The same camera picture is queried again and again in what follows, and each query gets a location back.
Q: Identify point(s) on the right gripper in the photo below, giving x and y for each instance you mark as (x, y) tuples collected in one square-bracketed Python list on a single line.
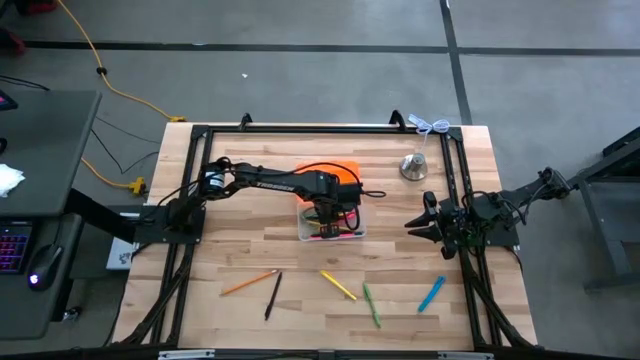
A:
[(449, 222)]

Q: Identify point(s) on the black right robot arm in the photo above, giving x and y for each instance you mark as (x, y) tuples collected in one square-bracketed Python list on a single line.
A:
[(525, 195)]

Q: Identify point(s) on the blue pen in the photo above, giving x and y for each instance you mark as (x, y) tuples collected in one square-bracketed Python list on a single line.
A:
[(431, 293)]

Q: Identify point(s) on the white box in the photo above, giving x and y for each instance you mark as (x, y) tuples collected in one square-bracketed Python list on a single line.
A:
[(120, 255)]

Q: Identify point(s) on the dark metal cart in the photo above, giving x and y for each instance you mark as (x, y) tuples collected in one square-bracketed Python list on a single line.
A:
[(606, 232)]

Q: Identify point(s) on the orange pencil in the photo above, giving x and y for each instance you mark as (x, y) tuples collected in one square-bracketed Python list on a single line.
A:
[(249, 283)]

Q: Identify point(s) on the white tissue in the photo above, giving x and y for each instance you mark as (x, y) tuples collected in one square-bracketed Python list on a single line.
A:
[(10, 180)]

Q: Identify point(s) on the green pen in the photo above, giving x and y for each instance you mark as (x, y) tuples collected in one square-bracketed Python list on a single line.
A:
[(371, 305)]

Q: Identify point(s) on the grey desk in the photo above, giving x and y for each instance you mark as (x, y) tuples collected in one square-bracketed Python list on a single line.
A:
[(45, 140)]

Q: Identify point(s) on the silver bracket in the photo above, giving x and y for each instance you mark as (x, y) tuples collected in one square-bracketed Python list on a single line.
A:
[(185, 355), (465, 356)]

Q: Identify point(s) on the clear box with orange lid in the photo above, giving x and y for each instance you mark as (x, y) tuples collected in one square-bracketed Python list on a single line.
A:
[(345, 174)]

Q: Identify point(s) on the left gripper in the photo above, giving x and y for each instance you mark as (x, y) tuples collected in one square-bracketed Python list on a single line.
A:
[(325, 192)]

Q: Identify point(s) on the yellow highlighter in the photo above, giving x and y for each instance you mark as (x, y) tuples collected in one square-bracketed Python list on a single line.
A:
[(338, 285)]

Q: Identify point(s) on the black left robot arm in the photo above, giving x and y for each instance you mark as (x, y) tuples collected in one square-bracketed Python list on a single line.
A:
[(270, 186)]

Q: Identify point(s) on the black pen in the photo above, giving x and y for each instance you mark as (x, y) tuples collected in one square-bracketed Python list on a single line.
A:
[(273, 296)]

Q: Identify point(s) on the desk caster wheel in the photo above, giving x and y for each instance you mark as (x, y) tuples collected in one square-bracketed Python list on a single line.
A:
[(72, 313)]

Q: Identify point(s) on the black computer mouse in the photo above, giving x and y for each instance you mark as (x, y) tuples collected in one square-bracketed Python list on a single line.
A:
[(45, 267)]

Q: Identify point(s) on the black aluminium rig frame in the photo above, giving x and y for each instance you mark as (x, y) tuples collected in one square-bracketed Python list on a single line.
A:
[(325, 129)]

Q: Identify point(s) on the pink pencil with blue tip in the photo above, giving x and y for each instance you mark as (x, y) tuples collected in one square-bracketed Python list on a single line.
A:
[(350, 237)]

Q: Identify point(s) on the backlit keyboard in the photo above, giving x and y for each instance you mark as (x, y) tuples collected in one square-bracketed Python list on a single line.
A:
[(12, 247)]

